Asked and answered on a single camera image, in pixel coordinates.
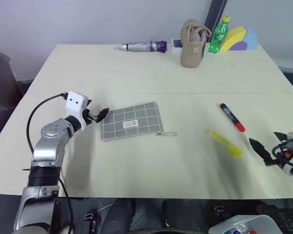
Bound green plastic bottle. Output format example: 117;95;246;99
208;16;232;54

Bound dark rounded shape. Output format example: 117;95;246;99
103;198;136;234

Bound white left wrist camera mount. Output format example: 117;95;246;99
64;91;89;130

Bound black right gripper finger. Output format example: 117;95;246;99
273;131;288;144
249;137;272;164

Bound small white box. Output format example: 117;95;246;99
170;37;184;53

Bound blue foam arch block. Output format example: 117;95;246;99
243;27;259;52

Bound white plastic bin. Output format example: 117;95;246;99
208;214;282;234

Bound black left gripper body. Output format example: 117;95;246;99
84;109;100;126

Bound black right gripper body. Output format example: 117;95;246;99
264;138;293;169

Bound grey checked pencil pouch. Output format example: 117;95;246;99
99;101;178;142

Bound beige fabric bottle bag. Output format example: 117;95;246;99
180;19;212;68

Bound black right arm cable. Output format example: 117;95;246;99
271;144;293;172

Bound red and black marker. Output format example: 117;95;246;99
219;102;246;133

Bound yellow foam arch block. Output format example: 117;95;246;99
220;26;248;52

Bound yellow highlighter pen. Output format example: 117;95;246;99
206;129;244;159

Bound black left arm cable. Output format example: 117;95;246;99
26;92;75;234

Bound purple foam half disc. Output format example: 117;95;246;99
229;40;249;52

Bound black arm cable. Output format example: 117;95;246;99
271;144;293;172
26;92;75;234

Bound silver purple folded umbrella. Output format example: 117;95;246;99
113;40;167;53

